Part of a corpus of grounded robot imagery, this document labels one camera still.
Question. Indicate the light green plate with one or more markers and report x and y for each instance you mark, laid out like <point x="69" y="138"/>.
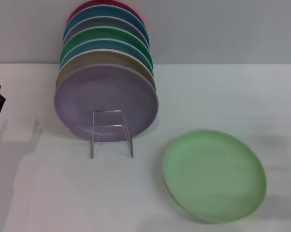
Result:
<point x="213" y="176"/>

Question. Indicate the lilac plate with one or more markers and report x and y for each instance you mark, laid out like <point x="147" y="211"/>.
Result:
<point x="87" y="96"/>

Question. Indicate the beige plate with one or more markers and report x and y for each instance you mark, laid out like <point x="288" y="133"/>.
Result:
<point x="104" y="56"/>

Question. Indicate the light blue plate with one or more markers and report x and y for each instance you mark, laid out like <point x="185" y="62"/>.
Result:
<point x="104" y="43"/>

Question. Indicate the maroon red plate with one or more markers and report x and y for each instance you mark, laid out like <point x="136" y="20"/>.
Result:
<point x="83" y="7"/>

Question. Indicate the dark green plate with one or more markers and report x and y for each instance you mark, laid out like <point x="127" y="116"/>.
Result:
<point x="104" y="32"/>

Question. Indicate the grey purple plate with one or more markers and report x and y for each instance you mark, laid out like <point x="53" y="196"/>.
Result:
<point x="104" y="23"/>

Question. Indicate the teal blue plate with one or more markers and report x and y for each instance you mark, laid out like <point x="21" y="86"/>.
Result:
<point x="104" y="12"/>

